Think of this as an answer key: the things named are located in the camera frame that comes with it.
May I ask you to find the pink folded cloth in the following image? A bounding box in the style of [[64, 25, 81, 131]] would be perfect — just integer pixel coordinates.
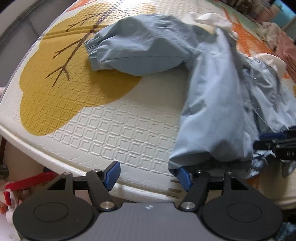
[[275, 31, 296, 70]]

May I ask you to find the light blue shirt white collar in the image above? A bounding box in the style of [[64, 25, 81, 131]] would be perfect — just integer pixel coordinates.
[[85, 15, 295, 178]]

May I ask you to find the colourful foam play mat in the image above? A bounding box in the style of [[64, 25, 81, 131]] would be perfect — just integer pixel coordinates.
[[1, 1, 295, 209]]

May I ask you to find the grey playpen fence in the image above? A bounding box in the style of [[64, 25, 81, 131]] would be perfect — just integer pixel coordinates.
[[1, 1, 74, 87]]

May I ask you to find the white crumpled cloth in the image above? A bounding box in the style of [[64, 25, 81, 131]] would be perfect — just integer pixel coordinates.
[[255, 22, 282, 48]]

